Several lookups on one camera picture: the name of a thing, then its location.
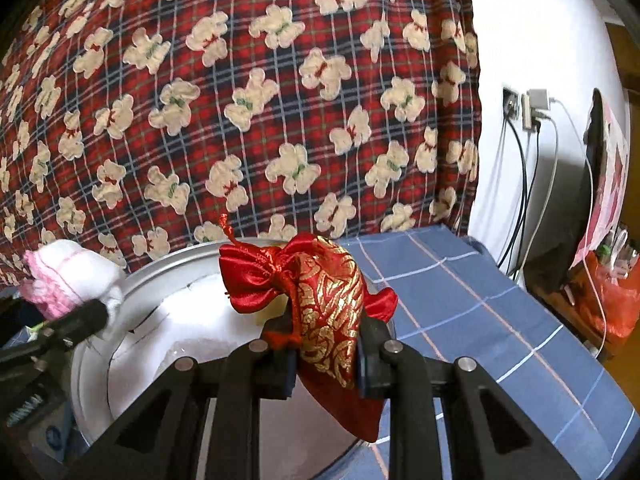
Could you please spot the blue checked bed sheet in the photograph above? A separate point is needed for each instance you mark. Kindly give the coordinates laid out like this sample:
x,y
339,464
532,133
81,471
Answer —
x,y
490,320

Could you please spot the dark upright panel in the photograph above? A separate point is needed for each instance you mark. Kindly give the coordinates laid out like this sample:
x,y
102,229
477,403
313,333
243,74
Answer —
x,y
570,210

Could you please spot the orange plastic bag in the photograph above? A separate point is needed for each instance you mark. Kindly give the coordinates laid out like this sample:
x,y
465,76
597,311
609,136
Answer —
x,y
620,300

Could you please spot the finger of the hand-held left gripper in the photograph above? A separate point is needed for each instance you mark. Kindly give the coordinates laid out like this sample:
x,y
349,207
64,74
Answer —
x,y
80,321

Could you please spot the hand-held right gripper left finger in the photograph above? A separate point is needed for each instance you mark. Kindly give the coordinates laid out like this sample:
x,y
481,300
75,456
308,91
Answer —
x,y
283,370

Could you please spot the red plaid bear blanket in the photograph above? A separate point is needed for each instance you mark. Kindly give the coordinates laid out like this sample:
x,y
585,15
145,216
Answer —
x,y
240,85

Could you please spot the silver metal basin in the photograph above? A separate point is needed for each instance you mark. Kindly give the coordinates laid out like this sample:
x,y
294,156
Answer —
x,y
145,310

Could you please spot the wall socket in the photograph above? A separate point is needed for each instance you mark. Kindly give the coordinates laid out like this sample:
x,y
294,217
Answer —
x,y
511,102

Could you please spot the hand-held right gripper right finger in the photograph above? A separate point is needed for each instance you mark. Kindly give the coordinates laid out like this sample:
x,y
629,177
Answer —
x,y
363,370

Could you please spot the white pink sock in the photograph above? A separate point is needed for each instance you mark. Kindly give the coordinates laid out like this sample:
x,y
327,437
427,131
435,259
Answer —
x,y
75,275

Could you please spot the pink white cloth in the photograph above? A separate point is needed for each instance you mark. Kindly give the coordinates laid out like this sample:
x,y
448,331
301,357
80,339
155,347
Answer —
x,y
612,170

